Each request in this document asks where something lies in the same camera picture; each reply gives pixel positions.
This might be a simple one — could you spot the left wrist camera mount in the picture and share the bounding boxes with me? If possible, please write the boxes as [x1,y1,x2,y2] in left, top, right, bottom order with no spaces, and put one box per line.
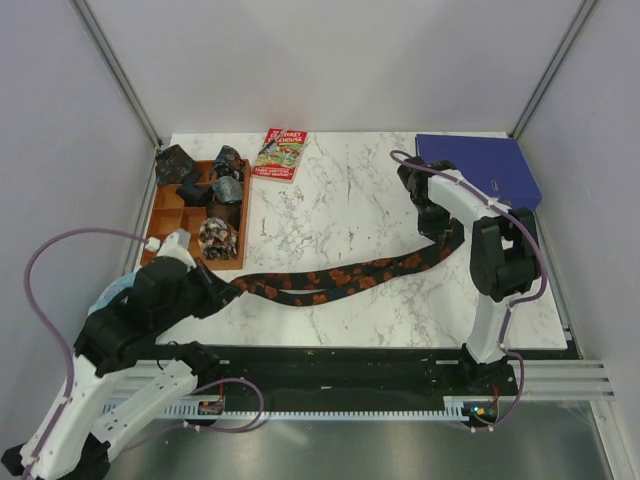
[144,228,196,269]

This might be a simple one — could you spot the rolled teal patterned tie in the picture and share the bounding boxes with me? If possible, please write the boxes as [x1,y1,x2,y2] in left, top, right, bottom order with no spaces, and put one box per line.
[210,145,245,182]

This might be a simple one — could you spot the aluminium frame post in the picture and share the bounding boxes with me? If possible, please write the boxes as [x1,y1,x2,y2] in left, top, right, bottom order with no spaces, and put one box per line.
[509,0,601,139]
[69,0,163,149]

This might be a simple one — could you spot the left aluminium frame post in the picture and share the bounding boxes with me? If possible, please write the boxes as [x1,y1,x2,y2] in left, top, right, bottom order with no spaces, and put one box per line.
[69,0,163,149]

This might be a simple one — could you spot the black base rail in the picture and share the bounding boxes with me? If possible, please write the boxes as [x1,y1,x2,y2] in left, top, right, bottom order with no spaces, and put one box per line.
[149,342,521,414]

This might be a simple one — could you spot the dark blue patterned tie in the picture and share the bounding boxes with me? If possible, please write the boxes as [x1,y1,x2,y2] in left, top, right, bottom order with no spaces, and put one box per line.
[154,145,196,187]

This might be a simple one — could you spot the white slotted cable duct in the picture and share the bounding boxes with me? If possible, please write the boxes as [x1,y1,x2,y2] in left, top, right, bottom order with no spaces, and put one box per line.
[102,394,516,420]

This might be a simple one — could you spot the wooden compartment tray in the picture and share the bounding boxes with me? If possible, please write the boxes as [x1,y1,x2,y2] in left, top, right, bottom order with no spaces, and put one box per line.
[146,159,251,271]

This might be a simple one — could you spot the right aluminium frame post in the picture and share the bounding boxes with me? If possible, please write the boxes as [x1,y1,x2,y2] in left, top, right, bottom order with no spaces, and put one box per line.
[509,0,601,139]

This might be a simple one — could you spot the dark navy tie in tray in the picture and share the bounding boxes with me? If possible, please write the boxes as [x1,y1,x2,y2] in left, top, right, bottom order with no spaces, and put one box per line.
[176,169,213,207]

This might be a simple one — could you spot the aluminium extrusion rail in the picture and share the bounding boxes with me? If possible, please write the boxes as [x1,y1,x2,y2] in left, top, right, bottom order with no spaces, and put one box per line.
[111,360,615,401]

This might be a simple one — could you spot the blue ring binder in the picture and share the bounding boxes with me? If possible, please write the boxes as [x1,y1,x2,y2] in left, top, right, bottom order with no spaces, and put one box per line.
[415,134,542,211]

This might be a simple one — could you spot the red paperback book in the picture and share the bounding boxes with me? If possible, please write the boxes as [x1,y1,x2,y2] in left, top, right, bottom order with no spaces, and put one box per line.
[251,128,308,183]

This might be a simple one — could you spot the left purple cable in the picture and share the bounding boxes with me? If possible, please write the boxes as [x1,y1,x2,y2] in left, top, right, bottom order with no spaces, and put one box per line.
[19,227,265,479]

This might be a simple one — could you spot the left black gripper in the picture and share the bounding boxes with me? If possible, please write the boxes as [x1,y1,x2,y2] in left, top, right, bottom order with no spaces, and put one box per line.
[155,256,241,332]

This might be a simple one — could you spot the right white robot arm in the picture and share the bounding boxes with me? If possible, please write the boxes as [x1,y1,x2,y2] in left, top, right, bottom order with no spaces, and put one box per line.
[391,150,548,394]

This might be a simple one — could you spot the rolled grey blue tie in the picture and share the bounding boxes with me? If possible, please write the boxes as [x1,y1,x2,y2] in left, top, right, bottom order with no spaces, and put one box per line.
[211,176,243,204]

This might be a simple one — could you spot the black tie orange flowers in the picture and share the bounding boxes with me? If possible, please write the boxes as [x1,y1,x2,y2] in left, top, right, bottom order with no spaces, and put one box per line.
[231,238,458,307]

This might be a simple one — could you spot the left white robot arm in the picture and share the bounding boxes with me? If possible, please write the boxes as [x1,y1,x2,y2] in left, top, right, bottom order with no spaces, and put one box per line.
[2,257,241,479]

